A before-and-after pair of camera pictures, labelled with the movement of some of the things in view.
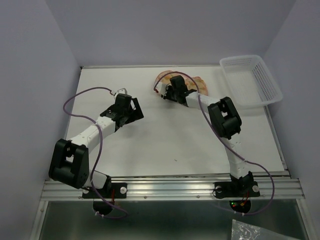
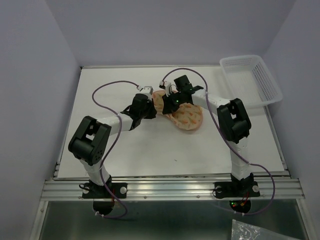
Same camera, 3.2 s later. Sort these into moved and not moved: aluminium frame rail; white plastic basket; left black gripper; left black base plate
Moved: left black gripper
Not moved: aluminium frame rail; white plastic basket; left black base plate
